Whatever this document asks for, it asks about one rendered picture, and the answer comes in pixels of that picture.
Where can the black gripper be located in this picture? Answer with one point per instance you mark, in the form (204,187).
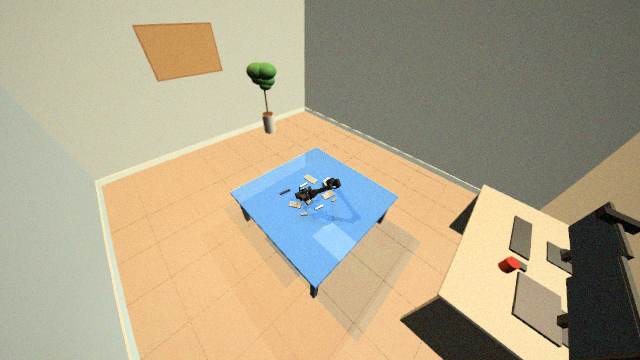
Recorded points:
(302,191)

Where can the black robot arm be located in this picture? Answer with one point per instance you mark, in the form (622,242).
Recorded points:
(314,192)

